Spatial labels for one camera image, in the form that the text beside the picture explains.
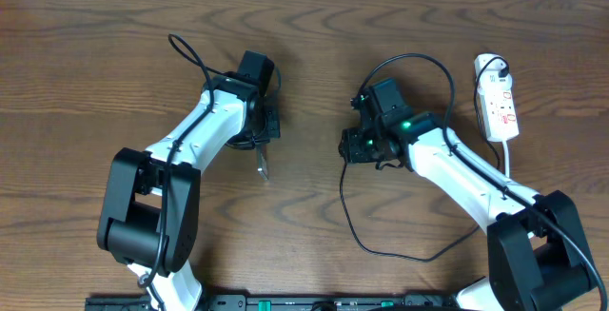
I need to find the black charger cable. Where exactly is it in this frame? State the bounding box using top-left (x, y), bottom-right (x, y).
top-left (338, 55), bottom-right (511, 263)

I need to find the white power strip cord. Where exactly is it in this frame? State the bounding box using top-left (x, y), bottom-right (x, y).
top-left (501, 140), bottom-right (511, 179)

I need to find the Samsung Galaxy smartphone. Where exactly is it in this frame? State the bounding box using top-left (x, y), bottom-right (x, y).
top-left (256, 145), bottom-right (269, 182)

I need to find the white power strip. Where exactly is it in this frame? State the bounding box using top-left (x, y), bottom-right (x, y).
top-left (474, 53), bottom-right (520, 143)

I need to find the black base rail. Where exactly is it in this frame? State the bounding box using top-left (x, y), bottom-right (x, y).
top-left (84, 293), bottom-right (461, 311)

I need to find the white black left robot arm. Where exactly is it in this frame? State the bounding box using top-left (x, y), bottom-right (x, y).
top-left (85, 51), bottom-right (280, 310)

